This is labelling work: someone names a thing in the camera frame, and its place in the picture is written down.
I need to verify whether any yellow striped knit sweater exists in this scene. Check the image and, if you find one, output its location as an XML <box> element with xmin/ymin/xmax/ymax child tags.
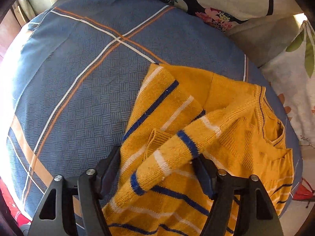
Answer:
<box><xmin>103</xmin><ymin>64</ymin><xmax>294</xmax><ymax>235</ymax></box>

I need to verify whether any red bag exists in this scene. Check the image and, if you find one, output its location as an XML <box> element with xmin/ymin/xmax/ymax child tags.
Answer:
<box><xmin>293</xmin><ymin>178</ymin><xmax>314</xmax><ymax>202</ymax></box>

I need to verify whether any blue plaid bed sheet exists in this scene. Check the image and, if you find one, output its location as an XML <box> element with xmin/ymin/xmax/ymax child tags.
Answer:
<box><xmin>1</xmin><ymin>0</ymin><xmax>302</xmax><ymax>220</ymax></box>

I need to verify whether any leaf print pillow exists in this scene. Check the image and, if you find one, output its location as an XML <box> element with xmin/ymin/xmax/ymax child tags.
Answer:
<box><xmin>261</xmin><ymin>14</ymin><xmax>314</xmax><ymax>148</ymax></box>

